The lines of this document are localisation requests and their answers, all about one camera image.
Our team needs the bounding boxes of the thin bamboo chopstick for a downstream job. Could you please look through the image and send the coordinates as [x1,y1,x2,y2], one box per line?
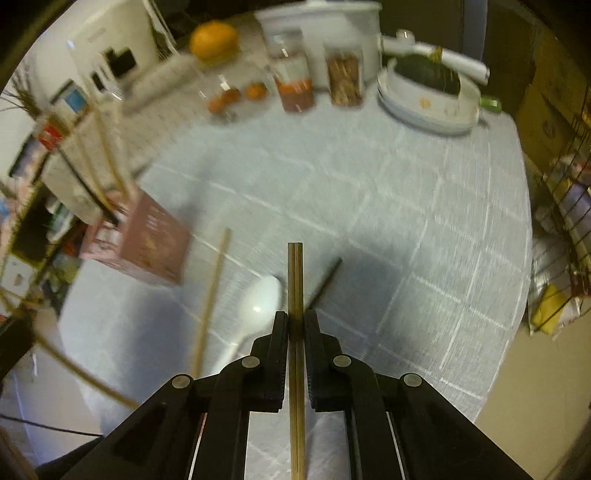
[190,228,232,378]

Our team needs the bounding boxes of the wide wooden chopstick pair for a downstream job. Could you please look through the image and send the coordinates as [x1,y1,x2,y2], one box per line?
[287,242,307,479]

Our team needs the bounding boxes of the white plastic spoon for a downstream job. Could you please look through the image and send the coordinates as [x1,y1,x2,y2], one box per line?
[212,275,283,374]

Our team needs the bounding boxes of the black chopstick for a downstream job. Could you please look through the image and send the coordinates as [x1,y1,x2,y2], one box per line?
[304,257,342,311]

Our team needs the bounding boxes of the grey checked tablecloth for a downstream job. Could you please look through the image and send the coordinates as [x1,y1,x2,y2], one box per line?
[57,87,535,480]

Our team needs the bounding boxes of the pink perforated utensil holder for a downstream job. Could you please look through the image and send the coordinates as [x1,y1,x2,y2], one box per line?
[80,189,191,285]

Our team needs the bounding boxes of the floral cloth on cabinet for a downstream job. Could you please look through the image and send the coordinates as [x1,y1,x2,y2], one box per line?
[41,50,219,227]

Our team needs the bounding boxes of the stacked white bowls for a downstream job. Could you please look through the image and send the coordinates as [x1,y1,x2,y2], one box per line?
[377,60,481,136]

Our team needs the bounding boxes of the glass jar with oranges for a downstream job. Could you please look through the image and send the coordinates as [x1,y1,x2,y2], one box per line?
[195,58,276,124]

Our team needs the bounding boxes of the dark green squash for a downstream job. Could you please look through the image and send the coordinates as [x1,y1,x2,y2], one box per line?
[394,54,461,96]

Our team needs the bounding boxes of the jar with brown snacks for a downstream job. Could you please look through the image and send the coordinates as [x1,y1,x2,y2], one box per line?
[324,38,365,108]

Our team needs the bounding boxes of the large orange fruit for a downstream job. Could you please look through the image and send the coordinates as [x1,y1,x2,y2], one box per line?
[188,21,239,65]

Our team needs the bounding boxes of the jar with red contents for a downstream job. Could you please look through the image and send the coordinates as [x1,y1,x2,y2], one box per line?
[266,30,315,113]

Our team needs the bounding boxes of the white air fryer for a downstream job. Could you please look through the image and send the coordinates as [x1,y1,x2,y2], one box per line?
[27,0,180,107]

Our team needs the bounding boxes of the white rice cooker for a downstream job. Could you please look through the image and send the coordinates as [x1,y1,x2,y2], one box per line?
[254,1,382,89]

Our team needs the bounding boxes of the black wire rack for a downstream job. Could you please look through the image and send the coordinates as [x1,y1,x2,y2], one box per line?
[528,94,590,337]

